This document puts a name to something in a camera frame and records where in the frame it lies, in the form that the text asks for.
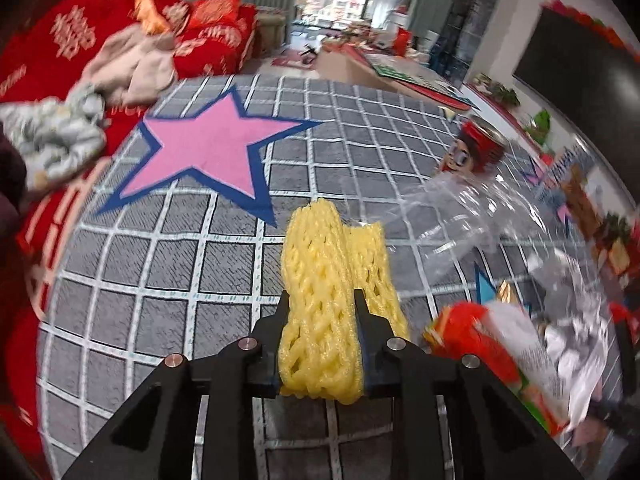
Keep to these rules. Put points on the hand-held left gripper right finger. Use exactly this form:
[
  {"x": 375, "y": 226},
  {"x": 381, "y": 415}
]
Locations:
[{"x": 372, "y": 350}]

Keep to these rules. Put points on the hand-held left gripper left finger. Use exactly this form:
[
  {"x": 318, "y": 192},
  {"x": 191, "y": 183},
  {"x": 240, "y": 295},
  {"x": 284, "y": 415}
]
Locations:
[{"x": 270, "y": 340}]

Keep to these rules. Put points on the yellow foam fruit net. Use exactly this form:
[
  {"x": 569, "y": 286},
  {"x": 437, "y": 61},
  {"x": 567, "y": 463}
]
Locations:
[{"x": 315, "y": 285}]

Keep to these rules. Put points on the clear plastic bag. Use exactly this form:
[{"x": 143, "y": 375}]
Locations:
[{"x": 475, "y": 240}]

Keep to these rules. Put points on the red snack packet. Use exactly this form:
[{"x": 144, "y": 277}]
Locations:
[{"x": 475, "y": 340}]

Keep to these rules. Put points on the crumpled silver wrapper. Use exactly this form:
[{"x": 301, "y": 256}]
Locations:
[{"x": 575, "y": 347}]

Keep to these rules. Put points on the red cartoon drink can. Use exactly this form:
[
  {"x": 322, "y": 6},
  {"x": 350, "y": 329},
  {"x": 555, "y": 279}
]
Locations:
[{"x": 480, "y": 142}]

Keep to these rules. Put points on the green frog toy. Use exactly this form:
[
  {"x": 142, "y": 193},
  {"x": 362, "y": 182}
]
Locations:
[{"x": 540, "y": 125}]

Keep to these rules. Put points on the cluttered low table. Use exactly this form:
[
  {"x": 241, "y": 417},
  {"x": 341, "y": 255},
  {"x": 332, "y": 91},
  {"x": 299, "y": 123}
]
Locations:
[{"x": 350, "y": 70}]

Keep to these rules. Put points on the green potted plant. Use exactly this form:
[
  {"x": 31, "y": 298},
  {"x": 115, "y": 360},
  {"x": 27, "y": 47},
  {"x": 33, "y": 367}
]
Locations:
[{"x": 497, "y": 90}]

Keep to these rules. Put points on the grey patterned cloth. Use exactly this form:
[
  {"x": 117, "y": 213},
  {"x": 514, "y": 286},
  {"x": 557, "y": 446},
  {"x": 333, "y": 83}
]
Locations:
[{"x": 55, "y": 135}]

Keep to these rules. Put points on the pink blanket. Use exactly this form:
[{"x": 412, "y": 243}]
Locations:
[{"x": 135, "y": 67}]

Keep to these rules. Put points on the dark maroon cloth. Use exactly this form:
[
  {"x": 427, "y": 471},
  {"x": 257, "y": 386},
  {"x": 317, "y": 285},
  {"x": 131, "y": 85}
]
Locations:
[{"x": 10, "y": 180}]

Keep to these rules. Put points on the beige armchair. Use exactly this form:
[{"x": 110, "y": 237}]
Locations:
[{"x": 270, "y": 30}]

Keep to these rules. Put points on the red embroidered cushion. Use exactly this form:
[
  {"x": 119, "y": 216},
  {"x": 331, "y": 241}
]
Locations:
[{"x": 215, "y": 12}]

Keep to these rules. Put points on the dark glass cabinet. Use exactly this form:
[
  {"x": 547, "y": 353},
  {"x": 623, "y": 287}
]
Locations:
[{"x": 470, "y": 20}]

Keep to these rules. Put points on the orange cloth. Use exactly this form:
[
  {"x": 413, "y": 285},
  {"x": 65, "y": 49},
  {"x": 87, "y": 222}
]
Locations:
[{"x": 147, "y": 5}]

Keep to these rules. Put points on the red covered sofa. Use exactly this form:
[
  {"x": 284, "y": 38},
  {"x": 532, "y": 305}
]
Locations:
[{"x": 65, "y": 35}]

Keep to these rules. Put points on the row of paper lanterns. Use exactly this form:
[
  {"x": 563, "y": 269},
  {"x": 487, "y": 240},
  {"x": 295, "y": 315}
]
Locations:
[{"x": 595, "y": 22}]

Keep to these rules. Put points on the black wall television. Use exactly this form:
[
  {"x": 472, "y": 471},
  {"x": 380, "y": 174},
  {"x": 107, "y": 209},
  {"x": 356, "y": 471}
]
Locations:
[{"x": 565, "y": 60}]

